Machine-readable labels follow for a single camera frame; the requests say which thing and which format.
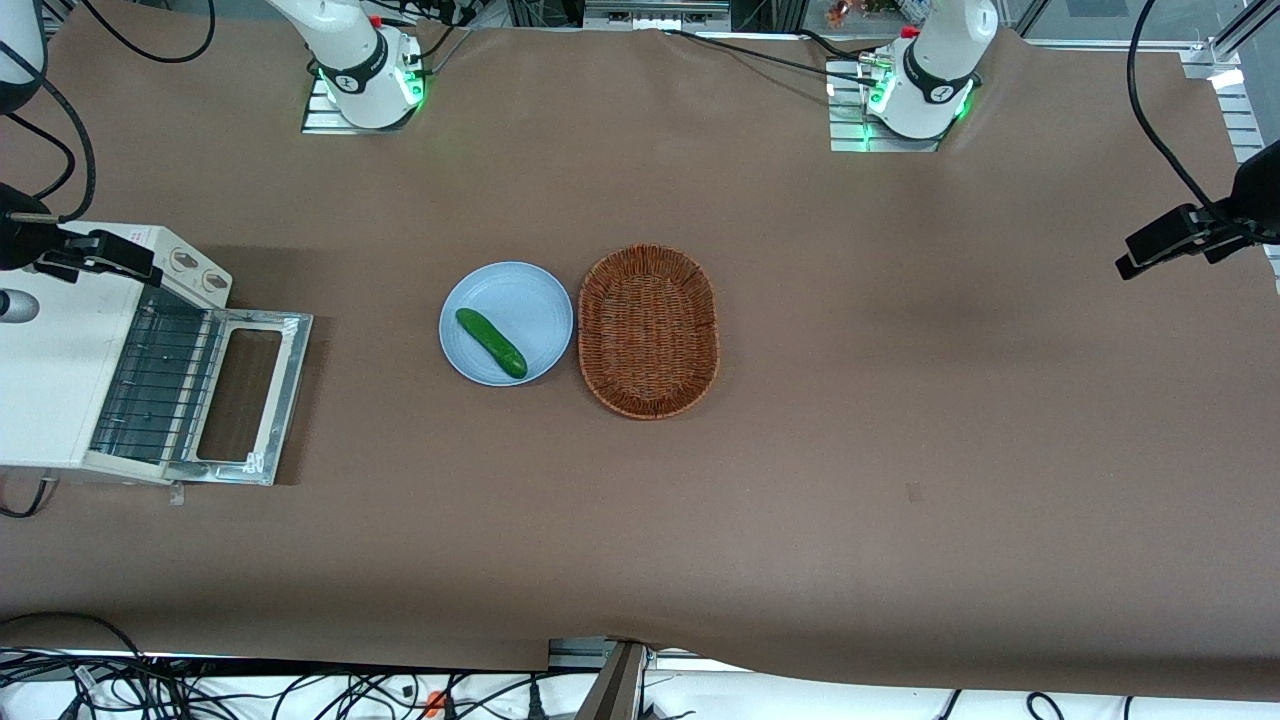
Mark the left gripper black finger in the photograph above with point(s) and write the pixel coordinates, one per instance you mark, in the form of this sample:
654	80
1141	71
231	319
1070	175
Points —
1225	250
1125	267

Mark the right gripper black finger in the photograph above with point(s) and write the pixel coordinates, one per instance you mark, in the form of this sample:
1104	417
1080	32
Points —
58	262
152	272

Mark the toaster oven glass door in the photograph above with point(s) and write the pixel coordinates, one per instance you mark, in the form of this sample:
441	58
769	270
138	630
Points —
283	400

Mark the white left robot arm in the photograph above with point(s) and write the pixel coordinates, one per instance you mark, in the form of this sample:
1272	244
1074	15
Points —
940	55

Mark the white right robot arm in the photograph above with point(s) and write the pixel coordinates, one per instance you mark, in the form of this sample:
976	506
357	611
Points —
350	45

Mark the round oven control knob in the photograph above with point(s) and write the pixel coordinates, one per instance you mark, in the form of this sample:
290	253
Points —
184	261
214	281

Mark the white toaster oven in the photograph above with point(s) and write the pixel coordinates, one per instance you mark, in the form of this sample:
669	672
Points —
50	370

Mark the clear plastic oven stop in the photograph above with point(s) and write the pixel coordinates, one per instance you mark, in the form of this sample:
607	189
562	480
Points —
177	493

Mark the green cucumber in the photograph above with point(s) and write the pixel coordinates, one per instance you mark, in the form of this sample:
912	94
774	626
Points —
490	342

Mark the light blue round plate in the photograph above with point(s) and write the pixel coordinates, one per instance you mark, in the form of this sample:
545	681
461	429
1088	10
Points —
525	300

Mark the brown paper table cover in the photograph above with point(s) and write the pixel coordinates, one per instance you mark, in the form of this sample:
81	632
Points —
800	520

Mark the brown oval wicker basket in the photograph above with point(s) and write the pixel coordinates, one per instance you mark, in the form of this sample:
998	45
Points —
648	335

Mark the aluminium corner frame profile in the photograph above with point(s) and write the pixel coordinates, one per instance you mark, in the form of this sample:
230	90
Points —
1235	95

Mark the aluminium arm base plate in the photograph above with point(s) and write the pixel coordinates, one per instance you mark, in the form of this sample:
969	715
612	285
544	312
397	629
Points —
312	115
845	125

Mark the aluminium camera mount post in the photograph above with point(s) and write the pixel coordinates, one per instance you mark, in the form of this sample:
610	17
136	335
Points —
615	690

